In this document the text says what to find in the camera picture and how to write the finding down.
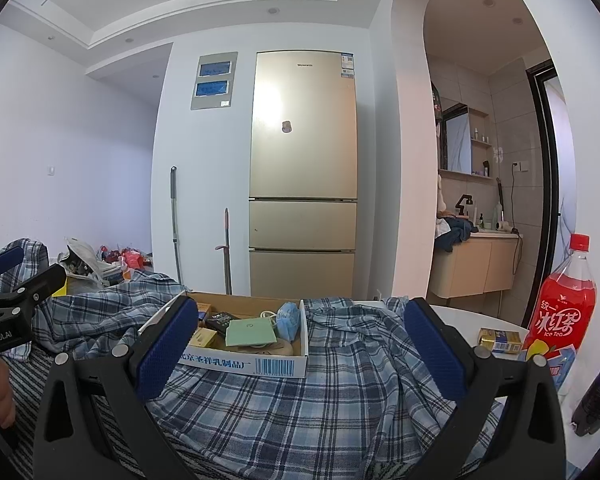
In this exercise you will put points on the blue face mask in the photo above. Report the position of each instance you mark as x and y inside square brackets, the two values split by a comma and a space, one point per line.
[289, 320]

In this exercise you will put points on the black faucet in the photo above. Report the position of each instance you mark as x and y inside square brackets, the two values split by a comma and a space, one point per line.
[464, 202]

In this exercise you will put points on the cardboard box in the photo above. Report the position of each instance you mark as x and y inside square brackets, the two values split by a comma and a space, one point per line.
[240, 366]

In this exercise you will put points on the dark plaid cloth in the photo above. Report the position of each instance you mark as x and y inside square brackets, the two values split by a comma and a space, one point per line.
[95, 310]

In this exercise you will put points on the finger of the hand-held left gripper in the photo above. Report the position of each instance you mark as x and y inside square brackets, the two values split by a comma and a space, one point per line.
[35, 285]
[2, 262]

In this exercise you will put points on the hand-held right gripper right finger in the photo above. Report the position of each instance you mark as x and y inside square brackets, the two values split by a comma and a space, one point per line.
[437, 352]

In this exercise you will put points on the white hair dryer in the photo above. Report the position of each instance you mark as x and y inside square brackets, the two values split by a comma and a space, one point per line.
[502, 226]

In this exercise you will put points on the black framed glass door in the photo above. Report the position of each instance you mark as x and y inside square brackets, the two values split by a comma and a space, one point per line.
[545, 185]

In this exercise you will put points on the blue clothes on sink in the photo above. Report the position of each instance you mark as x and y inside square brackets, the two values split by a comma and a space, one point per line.
[455, 232]

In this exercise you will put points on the beige vanity cabinet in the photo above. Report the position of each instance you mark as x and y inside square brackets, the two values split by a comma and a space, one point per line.
[472, 265]

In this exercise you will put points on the fridge energy label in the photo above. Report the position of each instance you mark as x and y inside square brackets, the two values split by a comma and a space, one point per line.
[347, 65]

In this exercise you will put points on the grey wall electrical panel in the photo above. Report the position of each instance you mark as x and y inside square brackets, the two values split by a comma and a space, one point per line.
[214, 100]

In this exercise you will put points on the pile of red bags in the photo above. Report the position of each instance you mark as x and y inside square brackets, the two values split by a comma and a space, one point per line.
[130, 257]

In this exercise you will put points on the red iced tea bottle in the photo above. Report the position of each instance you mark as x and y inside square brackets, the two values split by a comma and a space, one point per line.
[565, 305]

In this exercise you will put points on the dark striped cloth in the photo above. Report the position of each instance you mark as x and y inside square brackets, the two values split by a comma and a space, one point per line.
[25, 390]

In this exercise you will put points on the hanging pale cloth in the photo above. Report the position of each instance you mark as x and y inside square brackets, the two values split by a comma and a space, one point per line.
[439, 195]

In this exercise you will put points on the gold three-door fridge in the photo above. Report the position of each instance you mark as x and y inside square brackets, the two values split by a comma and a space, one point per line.
[302, 170]

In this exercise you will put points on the light blue packet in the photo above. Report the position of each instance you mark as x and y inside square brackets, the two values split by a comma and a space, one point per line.
[562, 370]

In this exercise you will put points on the bathroom mirror cabinet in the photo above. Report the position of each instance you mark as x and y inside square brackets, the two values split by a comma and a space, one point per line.
[457, 140]

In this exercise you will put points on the small black box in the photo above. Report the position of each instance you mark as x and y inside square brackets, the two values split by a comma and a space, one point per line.
[221, 322]

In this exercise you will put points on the pink fridge magnet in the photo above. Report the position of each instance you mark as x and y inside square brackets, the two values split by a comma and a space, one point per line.
[286, 126]

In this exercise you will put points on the round beige disc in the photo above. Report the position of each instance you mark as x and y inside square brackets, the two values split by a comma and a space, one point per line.
[277, 349]

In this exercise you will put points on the white plastic bag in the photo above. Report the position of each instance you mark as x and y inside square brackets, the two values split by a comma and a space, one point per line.
[82, 255]

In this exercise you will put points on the gold and blue pack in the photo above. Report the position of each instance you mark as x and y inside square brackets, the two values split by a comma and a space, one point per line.
[500, 341]

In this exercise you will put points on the light blue plaid shirt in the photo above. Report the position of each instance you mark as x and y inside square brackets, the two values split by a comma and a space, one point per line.
[280, 410]

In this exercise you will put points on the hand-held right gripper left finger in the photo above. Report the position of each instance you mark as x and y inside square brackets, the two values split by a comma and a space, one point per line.
[165, 347]

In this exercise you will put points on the person's left hand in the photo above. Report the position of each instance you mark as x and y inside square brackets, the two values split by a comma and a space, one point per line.
[2, 400]

